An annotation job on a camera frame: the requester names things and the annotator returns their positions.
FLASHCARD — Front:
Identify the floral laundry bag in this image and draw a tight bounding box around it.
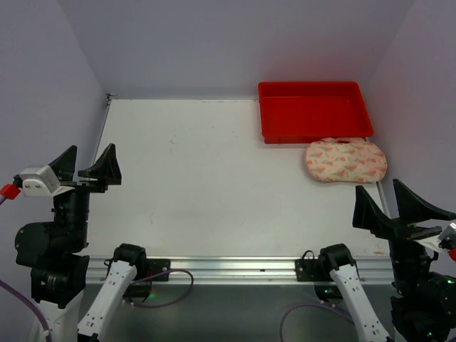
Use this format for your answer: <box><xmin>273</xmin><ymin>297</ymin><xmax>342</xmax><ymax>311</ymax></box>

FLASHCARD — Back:
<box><xmin>304</xmin><ymin>138</ymin><xmax>388</xmax><ymax>183</ymax></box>

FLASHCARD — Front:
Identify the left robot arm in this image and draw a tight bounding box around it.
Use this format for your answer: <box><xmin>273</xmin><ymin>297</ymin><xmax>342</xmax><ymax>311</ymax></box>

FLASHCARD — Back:
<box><xmin>14</xmin><ymin>143</ymin><xmax>147</xmax><ymax>341</ymax></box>

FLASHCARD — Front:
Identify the purple cable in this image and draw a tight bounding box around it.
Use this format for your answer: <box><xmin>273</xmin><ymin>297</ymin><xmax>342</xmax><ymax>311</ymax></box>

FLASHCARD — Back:
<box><xmin>0</xmin><ymin>183</ymin><xmax>53</xmax><ymax>342</ymax></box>
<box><xmin>279</xmin><ymin>301</ymin><xmax>357</xmax><ymax>342</ymax></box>

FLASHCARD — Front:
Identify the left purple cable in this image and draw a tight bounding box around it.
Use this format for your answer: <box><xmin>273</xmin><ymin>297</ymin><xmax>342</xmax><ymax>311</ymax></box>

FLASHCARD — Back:
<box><xmin>0</xmin><ymin>183</ymin><xmax>53</xmax><ymax>342</ymax></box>

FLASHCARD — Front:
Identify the red plastic tray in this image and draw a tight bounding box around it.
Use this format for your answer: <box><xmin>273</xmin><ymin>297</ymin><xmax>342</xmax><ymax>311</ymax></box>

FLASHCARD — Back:
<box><xmin>258</xmin><ymin>81</ymin><xmax>374</xmax><ymax>145</ymax></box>

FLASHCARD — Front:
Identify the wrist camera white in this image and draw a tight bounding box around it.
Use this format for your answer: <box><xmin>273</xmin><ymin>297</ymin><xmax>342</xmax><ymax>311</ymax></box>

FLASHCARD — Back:
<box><xmin>19</xmin><ymin>165</ymin><xmax>74</xmax><ymax>197</ymax></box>
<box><xmin>416</xmin><ymin>221</ymin><xmax>455</xmax><ymax>261</ymax></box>

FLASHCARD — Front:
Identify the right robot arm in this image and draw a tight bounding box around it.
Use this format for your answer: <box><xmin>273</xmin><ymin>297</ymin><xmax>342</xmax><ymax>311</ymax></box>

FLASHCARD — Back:
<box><xmin>318</xmin><ymin>179</ymin><xmax>455</xmax><ymax>341</ymax></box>

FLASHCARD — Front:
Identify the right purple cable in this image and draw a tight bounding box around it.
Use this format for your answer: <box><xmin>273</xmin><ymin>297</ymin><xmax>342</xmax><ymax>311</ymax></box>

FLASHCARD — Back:
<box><xmin>279</xmin><ymin>301</ymin><xmax>357</xmax><ymax>342</ymax></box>

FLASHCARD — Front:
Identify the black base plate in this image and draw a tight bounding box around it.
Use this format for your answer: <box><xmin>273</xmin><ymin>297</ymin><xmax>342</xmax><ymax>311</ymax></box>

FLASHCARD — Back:
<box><xmin>145</xmin><ymin>259</ymin><xmax>171</xmax><ymax>282</ymax></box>
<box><xmin>294</xmin><ymin>249</ymin><xmax>324</xmax><ymax>282</ymax></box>

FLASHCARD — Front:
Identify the aluminium mounting rail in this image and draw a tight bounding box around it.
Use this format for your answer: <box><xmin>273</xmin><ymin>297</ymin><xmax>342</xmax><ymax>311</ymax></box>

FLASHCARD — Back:
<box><xmin>85</xmin><ymin>258</ymin><xmax>396</xmax><ymax>286</ymax></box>

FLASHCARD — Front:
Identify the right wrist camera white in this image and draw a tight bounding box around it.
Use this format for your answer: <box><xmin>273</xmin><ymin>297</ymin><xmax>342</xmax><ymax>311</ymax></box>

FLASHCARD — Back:
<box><xmin>416</xmin><ymin>221</ymin><xmax>455</xmax><ymax>261</ymax></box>

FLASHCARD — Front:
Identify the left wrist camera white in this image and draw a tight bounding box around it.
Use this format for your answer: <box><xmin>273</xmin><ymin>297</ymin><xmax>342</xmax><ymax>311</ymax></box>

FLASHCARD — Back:
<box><xmin>19</xmin><ymin>165</ymin><xmax>74</xmax><ymax>197</ymax></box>

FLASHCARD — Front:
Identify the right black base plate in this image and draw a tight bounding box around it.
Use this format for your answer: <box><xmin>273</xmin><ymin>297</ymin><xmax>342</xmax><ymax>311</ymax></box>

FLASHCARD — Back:
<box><xmin>294</xmin><ymin>249</ymin><xmax>324</xmax><ymax>282</ymax></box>

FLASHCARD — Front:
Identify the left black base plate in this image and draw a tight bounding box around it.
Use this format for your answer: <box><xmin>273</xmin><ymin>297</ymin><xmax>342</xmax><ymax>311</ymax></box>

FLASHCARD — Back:
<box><xmin>145</xmin><ymin>259</ymin><xmax>171</xmax><ymax>282</ymax></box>

